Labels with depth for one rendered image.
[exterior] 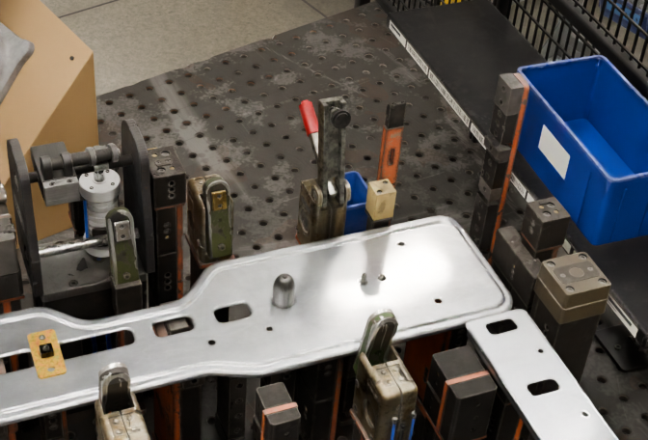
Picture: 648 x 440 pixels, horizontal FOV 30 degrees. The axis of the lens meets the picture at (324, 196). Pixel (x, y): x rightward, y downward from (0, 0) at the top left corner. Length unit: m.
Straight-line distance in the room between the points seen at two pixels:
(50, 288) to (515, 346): 0.68
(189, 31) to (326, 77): 1.51
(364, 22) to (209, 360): 1.45
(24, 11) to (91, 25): 1.94
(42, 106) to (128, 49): 1.94
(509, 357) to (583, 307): 0.14
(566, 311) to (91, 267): 0.70
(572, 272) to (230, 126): 1.02
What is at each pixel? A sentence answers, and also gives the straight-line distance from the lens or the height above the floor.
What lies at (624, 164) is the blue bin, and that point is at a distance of 2.06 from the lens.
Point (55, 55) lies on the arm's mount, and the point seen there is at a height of 1.03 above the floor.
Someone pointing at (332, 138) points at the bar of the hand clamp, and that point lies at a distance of 1.79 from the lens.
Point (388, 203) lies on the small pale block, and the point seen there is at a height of 1.04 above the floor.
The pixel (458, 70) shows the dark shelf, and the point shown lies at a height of 1.03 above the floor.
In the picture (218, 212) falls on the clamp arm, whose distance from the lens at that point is 1.79.
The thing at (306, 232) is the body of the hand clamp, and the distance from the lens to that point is 1.90.
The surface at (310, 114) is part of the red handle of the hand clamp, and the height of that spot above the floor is 1.14.
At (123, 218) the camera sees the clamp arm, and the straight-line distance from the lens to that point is 1.74.
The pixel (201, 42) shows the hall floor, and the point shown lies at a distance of 4.14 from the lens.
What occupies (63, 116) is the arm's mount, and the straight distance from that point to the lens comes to 2.17.
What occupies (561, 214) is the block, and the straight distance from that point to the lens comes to 1.85.
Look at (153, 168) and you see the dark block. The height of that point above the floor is 1.12.
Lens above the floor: 2.22
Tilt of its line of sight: 39 degrees down
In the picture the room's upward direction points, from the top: 5 degrees clockwise
